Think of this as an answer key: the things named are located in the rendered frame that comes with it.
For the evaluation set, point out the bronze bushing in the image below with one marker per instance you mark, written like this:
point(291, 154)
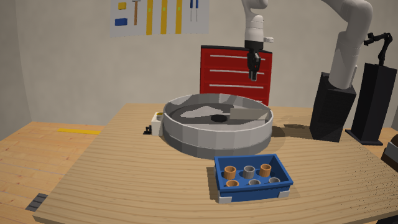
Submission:
point(232, 183)
point(265, 170)
point(229, 172)

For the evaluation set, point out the blue square tray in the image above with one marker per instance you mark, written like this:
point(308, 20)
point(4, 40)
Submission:
point(245, 192)

